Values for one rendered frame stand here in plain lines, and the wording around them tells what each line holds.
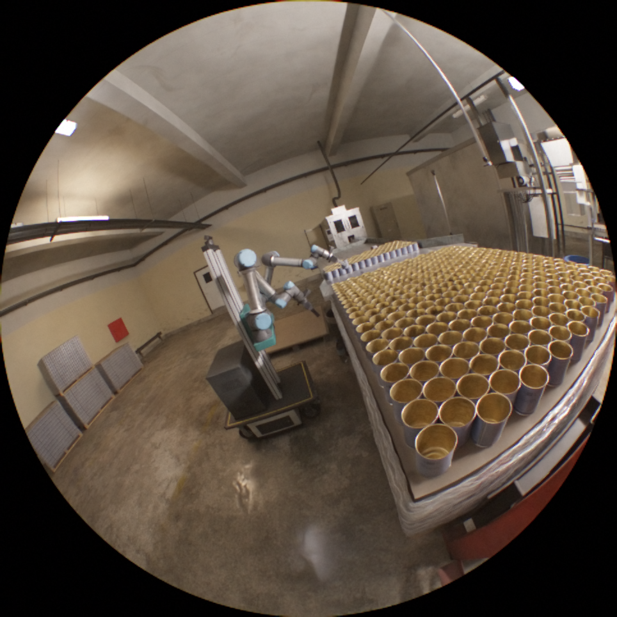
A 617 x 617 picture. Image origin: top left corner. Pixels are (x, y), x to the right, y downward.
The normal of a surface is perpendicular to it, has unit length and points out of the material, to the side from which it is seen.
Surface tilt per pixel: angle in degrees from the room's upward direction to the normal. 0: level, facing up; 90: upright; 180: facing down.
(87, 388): 91
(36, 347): 90
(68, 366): 92
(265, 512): 0
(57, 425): 92
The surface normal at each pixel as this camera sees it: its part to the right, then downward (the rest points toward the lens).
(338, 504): -0.34, -0.89
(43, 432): 0.95, -0.29
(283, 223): 0.01, 0.32
